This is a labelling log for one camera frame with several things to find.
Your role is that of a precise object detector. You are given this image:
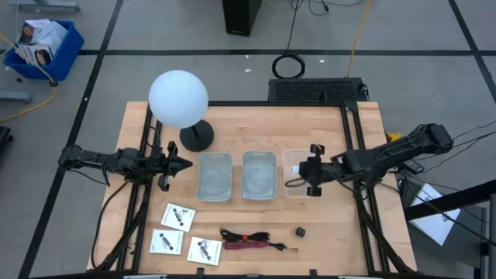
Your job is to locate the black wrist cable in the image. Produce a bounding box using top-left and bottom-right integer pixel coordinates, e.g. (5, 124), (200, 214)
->
(284, 177), (311, 188)
(69, 153), (129, 188)

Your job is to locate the black chair base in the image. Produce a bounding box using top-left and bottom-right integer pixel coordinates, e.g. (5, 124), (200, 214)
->
(0, 125), (14, 157)

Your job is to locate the black and red cable bundle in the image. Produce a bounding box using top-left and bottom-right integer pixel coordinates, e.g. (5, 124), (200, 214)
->
(219, 227), (289, 254)

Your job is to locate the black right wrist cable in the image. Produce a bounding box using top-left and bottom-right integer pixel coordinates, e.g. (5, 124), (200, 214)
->
(284, 177), (311, 188)

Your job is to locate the clear plastic bin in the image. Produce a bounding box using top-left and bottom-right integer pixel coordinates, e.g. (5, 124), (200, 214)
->
(281, 148), (325, 199)

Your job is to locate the white paper sheet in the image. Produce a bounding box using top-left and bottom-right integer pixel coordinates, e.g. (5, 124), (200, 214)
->
(408, 182), (463, 247)

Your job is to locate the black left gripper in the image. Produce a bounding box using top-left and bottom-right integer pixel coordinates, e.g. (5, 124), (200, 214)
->
(153, 141), (194, 191)

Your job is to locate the dark grey cabinet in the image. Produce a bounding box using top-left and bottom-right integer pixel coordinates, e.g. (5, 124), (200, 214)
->
(398, 174), (487, 269)

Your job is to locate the black computer tower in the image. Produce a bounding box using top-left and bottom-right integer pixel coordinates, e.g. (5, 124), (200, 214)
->
(222, 0), (264, 37)

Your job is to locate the black metal beam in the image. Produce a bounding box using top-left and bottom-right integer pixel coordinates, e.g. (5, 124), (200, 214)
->
(402, 179), (496, 222)

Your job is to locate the black metal table frame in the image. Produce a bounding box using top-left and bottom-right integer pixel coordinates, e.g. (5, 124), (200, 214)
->
(91, 100), (415, 277)

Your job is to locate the grey plastic bin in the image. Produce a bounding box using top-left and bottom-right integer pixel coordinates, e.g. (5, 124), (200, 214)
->
(240, 150), (278, 202)
(195, 151), (233, 203)

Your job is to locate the blue plastic crate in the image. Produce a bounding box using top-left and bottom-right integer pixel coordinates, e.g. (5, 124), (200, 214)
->
(2, 19), (85, 81)

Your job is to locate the grey metal desk foot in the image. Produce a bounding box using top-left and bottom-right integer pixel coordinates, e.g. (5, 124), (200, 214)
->
(0, 90), (33, 105)
(9, 0), (81, 13)

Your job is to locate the white paper bag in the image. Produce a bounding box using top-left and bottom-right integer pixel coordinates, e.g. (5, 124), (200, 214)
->
(35, 21), (69, 55)

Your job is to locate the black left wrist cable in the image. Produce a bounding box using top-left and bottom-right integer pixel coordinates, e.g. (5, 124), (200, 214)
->
(69, 153), (129, 188)

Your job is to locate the white printed box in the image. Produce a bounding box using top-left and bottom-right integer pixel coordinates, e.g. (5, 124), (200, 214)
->
(18, 19), (51, 46)
(17, 44), (54, 67)

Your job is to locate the white printed booklet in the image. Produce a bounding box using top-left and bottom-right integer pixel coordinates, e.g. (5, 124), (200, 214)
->
(186, 236), (223, 267)
(160, 202), (197, 233)
(149, 229), (185, 257)

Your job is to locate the black power adapter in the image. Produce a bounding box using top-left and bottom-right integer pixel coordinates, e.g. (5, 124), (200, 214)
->
(402, 159), (425, 176)

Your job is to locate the yellow extension cable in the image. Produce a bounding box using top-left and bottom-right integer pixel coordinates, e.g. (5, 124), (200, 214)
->
(0, 33), (59, 123)
(346, 0), (374, 78)

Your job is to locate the black perforated computer case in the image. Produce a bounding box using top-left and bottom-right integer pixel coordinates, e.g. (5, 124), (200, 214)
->
(267, 77), (370, 104)

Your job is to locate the black coiled cable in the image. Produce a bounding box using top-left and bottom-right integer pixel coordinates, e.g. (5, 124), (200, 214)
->
(270, 0), (307, 81)

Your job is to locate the white globe table lamp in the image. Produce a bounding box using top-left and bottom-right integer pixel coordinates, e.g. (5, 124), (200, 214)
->
(148, 69), (215, 153)

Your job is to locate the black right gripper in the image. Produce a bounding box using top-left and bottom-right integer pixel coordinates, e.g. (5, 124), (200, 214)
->
(298, 143), (336, 197)

